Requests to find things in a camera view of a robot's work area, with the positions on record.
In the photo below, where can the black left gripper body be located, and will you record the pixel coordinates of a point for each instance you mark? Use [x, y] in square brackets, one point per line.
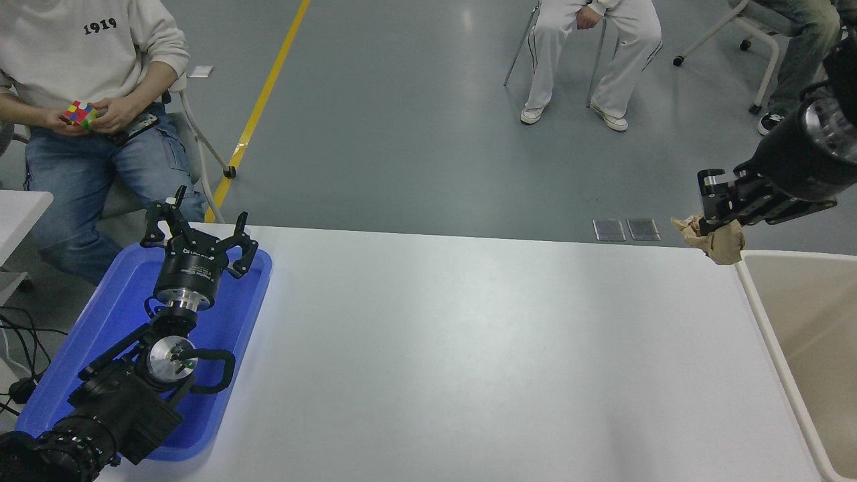
[191, 271]

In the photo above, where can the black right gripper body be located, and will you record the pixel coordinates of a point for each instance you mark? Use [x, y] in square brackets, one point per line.
[803, 167]

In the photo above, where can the tan paper ball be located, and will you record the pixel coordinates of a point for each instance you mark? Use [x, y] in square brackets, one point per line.
[726, 246]

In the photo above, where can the colourful puzzle cube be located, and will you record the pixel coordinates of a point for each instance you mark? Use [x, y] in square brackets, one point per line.
[80, 114]

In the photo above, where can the person's left forearm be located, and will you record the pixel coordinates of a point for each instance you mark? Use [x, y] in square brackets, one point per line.
[152, 86]

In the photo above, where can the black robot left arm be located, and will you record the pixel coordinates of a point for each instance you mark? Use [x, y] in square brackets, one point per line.
[120, 402]

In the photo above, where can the person's right forearm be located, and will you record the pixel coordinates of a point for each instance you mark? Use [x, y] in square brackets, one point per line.
[23, 110]

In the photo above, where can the person's left hand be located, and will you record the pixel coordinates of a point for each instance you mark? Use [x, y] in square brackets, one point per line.
[115, 114]

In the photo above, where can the person's right hand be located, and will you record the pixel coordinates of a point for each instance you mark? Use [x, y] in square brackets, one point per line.
[59, 124]

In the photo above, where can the person's hand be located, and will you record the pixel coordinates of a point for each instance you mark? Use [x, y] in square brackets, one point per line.
[589, 17]

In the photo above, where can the grey chair with white legs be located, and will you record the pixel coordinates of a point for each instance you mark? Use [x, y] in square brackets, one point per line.
[120, 201]

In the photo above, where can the silver floor plate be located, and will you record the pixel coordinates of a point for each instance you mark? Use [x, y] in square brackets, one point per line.
[609, 229]
[644, 229]

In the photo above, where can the blue plastic tray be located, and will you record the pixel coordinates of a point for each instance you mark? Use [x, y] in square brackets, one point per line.
[114, 314]

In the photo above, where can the phone with patterned case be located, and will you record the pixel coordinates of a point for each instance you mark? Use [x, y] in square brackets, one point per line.
[139, 127]

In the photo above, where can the person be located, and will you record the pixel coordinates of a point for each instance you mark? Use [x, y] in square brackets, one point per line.
[803, 53]
[67, 53]
[556, 40]

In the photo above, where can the large pale bin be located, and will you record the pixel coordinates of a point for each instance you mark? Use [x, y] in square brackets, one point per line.
[803, 321]

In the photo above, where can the white wheeled chair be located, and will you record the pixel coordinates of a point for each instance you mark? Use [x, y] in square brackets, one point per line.
[760, 30]

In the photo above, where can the small white table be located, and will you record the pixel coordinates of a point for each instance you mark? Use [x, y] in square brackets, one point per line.
[20, 214]

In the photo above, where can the black power plug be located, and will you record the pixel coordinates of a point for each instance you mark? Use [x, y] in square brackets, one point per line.
[23, 390]

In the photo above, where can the thin metal-legged chair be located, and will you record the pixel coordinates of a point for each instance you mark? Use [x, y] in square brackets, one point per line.
[519, 49]

